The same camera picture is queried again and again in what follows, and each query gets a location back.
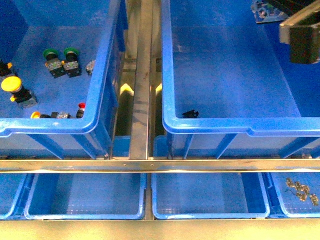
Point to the blue bin with buttons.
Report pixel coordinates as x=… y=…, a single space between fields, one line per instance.
x=96 y=29

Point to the lower blue bin with clips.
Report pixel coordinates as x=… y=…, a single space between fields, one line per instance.
x=282 y=203

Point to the pile of metal clips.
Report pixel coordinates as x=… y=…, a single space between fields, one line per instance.
x=301 y=191

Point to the green button left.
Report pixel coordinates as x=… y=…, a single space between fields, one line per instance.
x=53 y=63

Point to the lower blue bin far left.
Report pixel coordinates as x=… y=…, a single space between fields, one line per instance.
x=14 y=192

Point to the lower blue bin middle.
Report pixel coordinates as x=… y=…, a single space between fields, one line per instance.
x=190 y=196

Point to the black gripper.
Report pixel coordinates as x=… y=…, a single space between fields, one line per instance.
x=301 y=31

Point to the small red push button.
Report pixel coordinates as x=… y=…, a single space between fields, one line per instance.
x=81 y=110

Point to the small clear contact block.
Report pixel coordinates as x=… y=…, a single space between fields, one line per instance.
x=90 y=67

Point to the small yellow push button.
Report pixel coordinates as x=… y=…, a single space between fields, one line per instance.
x=53 y=115

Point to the metal rack front rail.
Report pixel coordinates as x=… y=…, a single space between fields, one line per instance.
x=158 y=165

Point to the metal rack centre rail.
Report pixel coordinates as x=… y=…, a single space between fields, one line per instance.
x=142 y=45

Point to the metal rack rail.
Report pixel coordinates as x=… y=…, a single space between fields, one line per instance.
x=158 y=165
x=142 y=45

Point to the empty blue upper bin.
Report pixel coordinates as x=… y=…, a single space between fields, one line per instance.
x=252 y=101

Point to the black plastic clip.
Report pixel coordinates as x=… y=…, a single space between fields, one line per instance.
x=191 y=114

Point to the large red mushroom button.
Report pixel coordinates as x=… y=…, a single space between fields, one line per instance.
x=265 y=13

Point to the green button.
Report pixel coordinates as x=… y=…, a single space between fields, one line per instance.
x=53 y=63
x=71 y=63

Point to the green button right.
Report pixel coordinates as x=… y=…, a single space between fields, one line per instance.
x=71 y=63

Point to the large yellow mushroom button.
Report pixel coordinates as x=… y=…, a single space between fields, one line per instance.
x=19 y=94

